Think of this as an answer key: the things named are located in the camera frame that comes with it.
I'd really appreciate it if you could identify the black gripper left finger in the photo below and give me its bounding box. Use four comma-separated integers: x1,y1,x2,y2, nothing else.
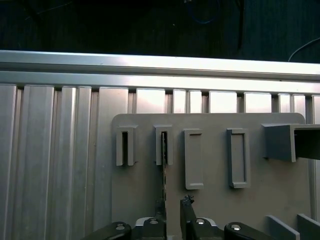
85,198,168,240

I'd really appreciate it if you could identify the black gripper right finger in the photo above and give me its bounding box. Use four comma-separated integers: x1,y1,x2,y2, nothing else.
179,193,276,240

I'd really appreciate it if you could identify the RAM stick with blue label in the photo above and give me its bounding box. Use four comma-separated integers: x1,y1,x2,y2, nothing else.
160,131,168,218

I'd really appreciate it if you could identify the grey parts rack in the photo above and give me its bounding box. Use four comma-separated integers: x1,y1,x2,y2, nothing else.
111,112,320,240

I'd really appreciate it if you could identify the blue thin cable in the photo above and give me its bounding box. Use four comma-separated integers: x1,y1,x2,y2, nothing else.
192,0,220,25

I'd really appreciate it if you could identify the white thin cable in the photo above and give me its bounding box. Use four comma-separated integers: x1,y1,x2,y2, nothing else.
288,37,320,63

